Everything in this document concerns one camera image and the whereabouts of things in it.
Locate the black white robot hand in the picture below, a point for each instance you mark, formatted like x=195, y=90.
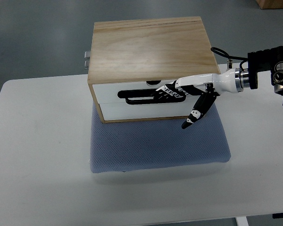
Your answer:
x=206, y=86

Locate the white drawer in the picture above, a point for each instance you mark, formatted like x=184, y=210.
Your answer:
x=131, y=93
x=124, y=111

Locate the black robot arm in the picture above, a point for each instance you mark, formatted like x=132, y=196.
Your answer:
x=268, y=60

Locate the wooden drawer cabinet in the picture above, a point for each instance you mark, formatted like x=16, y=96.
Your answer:
x=148, y=50

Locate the blue-grey mesh cushion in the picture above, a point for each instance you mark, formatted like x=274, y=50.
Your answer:
x=137, y=145

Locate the metal table clamp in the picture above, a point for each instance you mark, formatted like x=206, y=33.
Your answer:
x=87, y=56

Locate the white table leg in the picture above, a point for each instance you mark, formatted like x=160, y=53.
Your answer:
x=242, y=221

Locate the black table control panel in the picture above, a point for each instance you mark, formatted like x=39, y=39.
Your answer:
x=277, y=215

